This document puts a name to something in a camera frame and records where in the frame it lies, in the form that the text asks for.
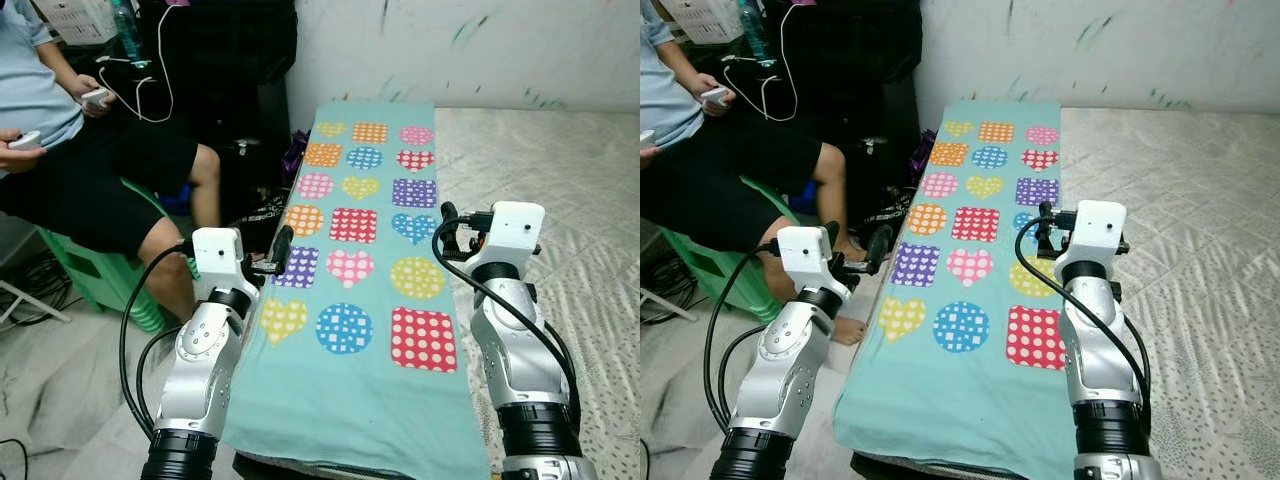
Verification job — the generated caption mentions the black bag with buckle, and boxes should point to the black bag with buckle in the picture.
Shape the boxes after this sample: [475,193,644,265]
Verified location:
[845,80,936,251]
[215,80,311,256]

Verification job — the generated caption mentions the green plastic stool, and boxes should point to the green plastic stool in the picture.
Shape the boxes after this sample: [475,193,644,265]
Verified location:
[660,178,801,323]
[40,180,201,336]

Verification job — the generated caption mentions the seated person black shorts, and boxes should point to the seated person black shorts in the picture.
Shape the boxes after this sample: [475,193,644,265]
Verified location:
[640,0,871,347]
[0,0,223,323]

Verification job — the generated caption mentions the teal patchwork blanket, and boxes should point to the teal patchwork blanket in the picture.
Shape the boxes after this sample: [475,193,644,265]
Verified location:
[832,100,1081,480]
[220,100,493,480]

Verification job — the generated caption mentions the teal water bottle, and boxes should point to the teal water bottle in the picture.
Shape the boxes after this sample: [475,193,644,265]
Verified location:
[110,0,148,69]
[737,0,773,68]

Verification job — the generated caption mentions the white plastic basket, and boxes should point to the white plastic basket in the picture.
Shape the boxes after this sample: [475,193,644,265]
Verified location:
[33,0,119,47]
[662,0,746,45]

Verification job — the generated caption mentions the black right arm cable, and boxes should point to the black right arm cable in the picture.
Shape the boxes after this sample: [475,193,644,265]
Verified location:
[1015,215,1153,411]
[432,218,583,421]

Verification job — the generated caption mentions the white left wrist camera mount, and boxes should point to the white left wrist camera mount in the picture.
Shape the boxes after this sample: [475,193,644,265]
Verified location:
[776,226,836,293]
[190,227,246,294]

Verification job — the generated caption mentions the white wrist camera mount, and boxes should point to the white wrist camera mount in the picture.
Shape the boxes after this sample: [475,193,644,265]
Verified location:
[465,202,547,281]
[1055,200,1129,281]
[190,227,246,294]
[776,226,836,293]

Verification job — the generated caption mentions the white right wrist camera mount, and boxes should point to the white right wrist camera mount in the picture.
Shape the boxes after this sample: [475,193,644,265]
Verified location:
[1055,200,1129,281]
[465,202,547,281]

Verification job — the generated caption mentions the black tangled cable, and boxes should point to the black tangled cable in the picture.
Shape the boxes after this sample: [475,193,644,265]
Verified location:
[0,248,73,301]
[640,250,691,301]

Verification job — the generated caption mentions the white thin cable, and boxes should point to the white thin cable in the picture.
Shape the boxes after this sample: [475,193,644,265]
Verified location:
[95,0,177,125]
[722,0,801,123]

